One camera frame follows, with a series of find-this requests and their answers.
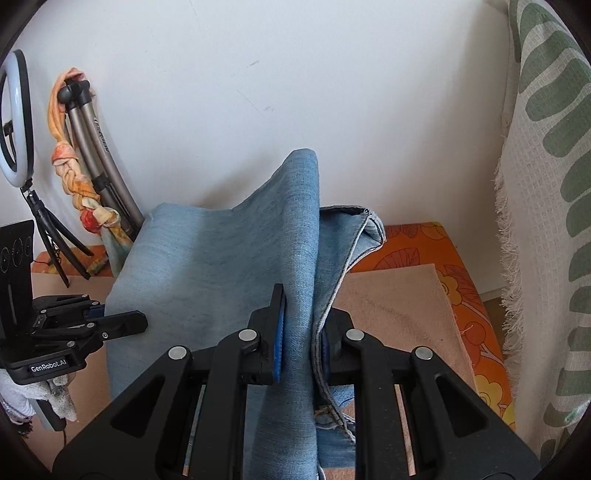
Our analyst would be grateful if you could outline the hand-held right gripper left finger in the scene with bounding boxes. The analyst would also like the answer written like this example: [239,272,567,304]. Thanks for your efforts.
[52,283,290,480]

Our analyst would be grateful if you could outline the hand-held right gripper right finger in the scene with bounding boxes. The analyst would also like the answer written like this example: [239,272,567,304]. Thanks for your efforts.
[318,308,542,480]

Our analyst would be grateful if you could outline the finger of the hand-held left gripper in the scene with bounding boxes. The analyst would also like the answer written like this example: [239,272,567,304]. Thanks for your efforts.
[79,298,107,320]
[81,311,149,352]

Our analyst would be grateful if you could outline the blue denim pants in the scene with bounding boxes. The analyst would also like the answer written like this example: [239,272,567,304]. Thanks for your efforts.
[105,148,387,480]

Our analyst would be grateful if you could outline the person's left hand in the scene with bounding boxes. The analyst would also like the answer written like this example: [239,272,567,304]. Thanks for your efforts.
[0,368,77,424]

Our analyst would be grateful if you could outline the beige mat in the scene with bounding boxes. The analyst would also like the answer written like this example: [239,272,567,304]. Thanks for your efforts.
[28,263,477,480]

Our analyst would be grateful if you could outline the small black tripod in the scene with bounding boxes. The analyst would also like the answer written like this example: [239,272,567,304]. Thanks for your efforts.
[22,182,93,289]

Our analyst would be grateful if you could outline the orange floral cloth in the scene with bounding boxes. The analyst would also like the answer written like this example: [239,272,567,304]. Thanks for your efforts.
[31,222,516,433]

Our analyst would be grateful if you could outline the orange braided scarf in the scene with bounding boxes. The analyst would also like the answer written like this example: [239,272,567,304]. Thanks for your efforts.
[48,67,136,278]

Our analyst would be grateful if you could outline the grey tripod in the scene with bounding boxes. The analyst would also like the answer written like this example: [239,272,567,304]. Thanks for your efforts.
[57,79,144,243]

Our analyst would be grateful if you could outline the white green patterned blanket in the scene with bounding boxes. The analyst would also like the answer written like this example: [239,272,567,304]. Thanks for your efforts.
[493,0,591,468]

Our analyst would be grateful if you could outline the white ring light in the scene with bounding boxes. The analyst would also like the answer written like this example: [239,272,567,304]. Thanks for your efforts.
[0,48,37,193]

